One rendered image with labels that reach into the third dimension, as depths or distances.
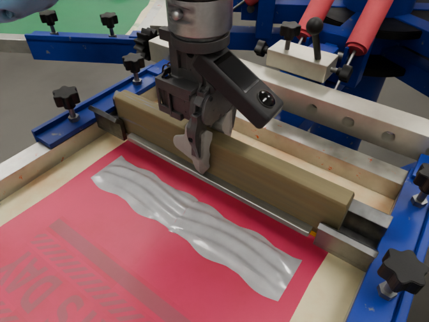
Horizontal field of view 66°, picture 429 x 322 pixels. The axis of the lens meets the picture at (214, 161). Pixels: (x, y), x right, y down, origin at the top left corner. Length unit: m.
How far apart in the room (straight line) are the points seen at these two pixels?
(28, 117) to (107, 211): 2.16
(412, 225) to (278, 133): 0.26
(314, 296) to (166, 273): 0.19
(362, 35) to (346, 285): 0.53
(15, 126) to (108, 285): 2.21
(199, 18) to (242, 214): 0.29
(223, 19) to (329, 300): 0.36
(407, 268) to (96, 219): 0.41
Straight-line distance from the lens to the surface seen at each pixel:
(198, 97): 0.42
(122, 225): 0.52
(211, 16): 0.38
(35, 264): 0.53
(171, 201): 0.53
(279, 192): 0.46
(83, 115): 0.67
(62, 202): 0.58
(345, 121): 0.65
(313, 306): 0.46
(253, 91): 0.40
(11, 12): 0.29
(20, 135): 2.51
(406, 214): 0.53
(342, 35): 0.87
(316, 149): 0.59
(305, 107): 0.64
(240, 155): 0.46
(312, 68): 0.67
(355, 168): 0.59
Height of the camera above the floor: 1.36
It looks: 43 degrees down
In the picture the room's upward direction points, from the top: straight up
